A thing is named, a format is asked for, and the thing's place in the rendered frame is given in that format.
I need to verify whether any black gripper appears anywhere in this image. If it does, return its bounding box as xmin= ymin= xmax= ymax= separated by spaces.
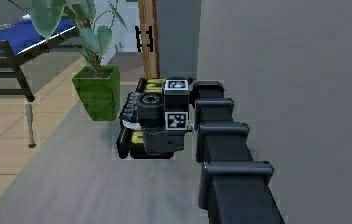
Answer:
xmin=136 ymin=93 xmax=189 ymax=156

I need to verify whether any black and yellow boxy object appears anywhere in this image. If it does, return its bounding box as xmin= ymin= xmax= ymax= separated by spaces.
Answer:
xmin=116 ymin=77 xmax=176 ymax=160

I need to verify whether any brown wooden door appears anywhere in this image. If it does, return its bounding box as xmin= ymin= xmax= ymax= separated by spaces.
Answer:
xmin=137 ymin=0 xmax=161 ymax=80

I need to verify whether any house plant in green pot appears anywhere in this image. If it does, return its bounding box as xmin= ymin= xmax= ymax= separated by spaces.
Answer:
xmin=6 ymin=0 xmax=129 ymax=122

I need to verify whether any grey baseball bat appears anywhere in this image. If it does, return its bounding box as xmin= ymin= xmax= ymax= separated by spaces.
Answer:
xmin=24 ymin=103 xmax=37 ymax=149

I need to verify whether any black door handle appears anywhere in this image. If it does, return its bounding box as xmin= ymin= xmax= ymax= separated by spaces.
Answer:
xmin=134 ymin=25 xmax=155 ymax=53

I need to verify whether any blue table with dark frame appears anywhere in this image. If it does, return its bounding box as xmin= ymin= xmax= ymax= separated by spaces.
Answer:
xmin=0 ymin=16 xmax=82 ymax=103

